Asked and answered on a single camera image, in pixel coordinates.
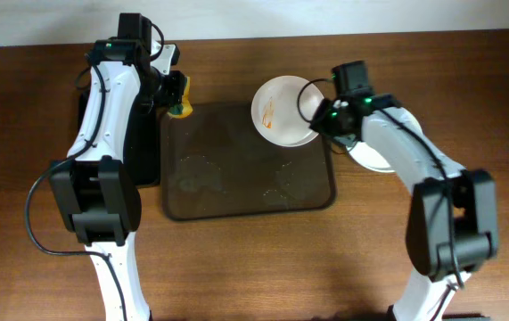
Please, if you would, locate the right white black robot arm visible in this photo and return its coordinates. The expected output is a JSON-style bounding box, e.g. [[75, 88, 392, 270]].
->
[[309, 95, 499, 320]]

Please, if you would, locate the small black tray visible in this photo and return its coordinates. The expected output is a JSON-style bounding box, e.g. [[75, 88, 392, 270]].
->
[[68, 83, 160, 186]]

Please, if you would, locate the dark base plate corner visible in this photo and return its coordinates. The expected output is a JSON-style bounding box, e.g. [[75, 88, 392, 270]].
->
[[441, 315, 492, 321]]

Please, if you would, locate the pale green plate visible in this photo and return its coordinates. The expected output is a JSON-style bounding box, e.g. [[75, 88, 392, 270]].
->
[[347, 106, 423, 174]]

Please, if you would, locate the yellow green sponge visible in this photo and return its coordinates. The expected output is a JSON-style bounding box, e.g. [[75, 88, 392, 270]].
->
[[168, 77, 193, 119]]

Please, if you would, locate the large brown tray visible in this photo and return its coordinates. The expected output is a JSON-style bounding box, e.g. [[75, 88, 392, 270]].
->
[[160, 103, 337, 221]]

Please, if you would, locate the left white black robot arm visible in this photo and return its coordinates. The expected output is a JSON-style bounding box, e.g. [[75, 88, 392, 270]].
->
[[49, 39, 189, 320]]

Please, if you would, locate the white plate with orange stain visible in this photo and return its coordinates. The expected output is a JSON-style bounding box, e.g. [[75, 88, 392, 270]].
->
[[250, 76, 324, 147]]

